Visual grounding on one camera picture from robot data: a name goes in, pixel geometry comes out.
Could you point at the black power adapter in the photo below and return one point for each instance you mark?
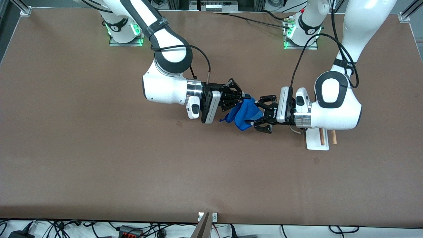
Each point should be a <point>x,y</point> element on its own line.
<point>19,235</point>

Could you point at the white socket strip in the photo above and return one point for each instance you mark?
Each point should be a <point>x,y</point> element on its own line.
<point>214,6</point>

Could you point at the aluminium frame corner profile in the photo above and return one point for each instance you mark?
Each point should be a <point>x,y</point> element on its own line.
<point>24,11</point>
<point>404,16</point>

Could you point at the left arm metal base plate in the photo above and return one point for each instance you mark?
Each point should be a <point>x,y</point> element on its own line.
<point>310,47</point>

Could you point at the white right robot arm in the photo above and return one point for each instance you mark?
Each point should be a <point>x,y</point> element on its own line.
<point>165,87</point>

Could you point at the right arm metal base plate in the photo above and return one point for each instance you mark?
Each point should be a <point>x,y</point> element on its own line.
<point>132,44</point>

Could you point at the white table edge bracket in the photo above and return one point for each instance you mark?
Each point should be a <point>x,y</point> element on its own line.
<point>214,217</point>

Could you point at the blue microfibre towel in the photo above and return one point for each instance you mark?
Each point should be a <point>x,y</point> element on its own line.
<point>246,114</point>

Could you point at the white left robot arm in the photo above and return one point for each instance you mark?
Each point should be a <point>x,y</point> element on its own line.
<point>333,105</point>

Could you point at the black power strip orange switches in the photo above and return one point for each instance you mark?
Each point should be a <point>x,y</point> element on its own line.
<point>127,230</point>

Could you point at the white rectangular plate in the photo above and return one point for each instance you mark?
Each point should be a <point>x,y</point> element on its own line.
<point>315,143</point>

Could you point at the grey brown slanted bar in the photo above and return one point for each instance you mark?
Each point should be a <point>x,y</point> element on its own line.
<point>202,229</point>

